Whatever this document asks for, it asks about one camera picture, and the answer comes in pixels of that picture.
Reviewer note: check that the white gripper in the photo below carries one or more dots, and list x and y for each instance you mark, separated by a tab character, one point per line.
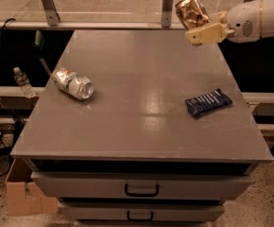
243	21

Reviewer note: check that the orange soda can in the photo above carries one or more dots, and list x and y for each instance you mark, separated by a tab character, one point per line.
192	14

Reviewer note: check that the dark blue snack packet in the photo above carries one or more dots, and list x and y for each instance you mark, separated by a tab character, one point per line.
207	103

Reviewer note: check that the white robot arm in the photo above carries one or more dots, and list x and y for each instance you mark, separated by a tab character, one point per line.
267	19

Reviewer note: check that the silver green soda can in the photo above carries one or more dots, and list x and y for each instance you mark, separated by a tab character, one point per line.
73	83

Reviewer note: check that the clear plastic water bottle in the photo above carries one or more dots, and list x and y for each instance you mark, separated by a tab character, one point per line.
23	82

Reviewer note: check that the upper grey drawer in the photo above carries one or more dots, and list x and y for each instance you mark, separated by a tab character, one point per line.
141	186

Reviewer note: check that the grey drawer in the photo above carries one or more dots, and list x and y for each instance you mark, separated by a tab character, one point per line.
141	186
141	212

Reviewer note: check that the lower grey drawer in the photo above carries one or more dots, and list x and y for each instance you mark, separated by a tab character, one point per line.
141	212

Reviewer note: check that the cardboard box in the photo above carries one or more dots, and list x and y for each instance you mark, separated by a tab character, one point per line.
24	197

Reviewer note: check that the middle metal bracket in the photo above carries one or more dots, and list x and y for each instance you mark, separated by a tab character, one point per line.
166	17

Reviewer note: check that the left metal bracket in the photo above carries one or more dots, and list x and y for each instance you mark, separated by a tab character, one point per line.
51	13

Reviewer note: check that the green handled tool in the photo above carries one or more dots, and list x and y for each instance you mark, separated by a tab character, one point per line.
38	46

